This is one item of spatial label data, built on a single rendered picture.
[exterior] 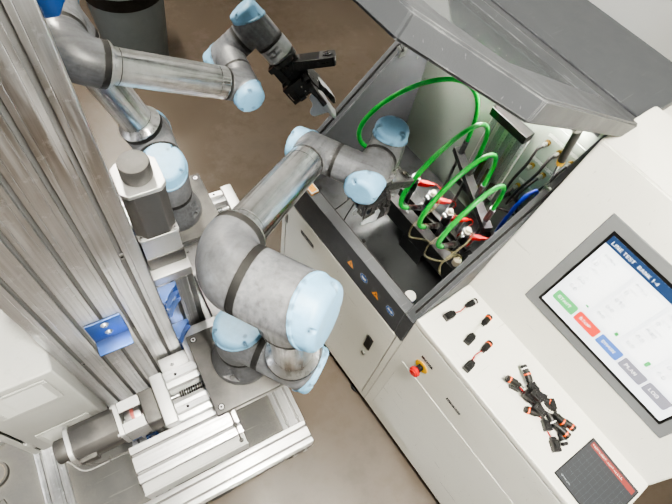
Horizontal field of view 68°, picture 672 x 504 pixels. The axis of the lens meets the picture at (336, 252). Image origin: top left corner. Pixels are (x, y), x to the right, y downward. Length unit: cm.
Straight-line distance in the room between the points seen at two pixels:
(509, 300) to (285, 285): 96
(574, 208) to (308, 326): 84
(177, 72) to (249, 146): 195
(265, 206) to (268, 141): 230
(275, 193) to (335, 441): 164
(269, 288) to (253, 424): 147
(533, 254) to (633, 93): 48
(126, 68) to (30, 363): 63
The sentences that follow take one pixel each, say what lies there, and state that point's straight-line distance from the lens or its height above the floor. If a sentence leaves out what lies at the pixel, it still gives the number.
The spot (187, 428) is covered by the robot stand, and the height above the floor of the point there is 94.
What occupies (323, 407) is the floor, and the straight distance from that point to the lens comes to 238.
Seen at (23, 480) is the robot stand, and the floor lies 21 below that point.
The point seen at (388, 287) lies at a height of 95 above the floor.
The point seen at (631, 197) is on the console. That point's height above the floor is 150.
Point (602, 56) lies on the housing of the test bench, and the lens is 163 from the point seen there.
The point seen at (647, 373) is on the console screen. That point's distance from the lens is 146.
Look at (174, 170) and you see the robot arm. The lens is 137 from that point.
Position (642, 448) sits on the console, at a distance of 160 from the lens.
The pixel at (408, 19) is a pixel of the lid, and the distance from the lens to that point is 65.
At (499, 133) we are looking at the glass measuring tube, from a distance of 167.
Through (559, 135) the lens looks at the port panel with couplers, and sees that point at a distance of 158.
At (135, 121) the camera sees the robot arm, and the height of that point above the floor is 132.
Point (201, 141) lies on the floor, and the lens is 314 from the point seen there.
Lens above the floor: 231
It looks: 59 degrees down
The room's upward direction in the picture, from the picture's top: 14 degrees clockwise
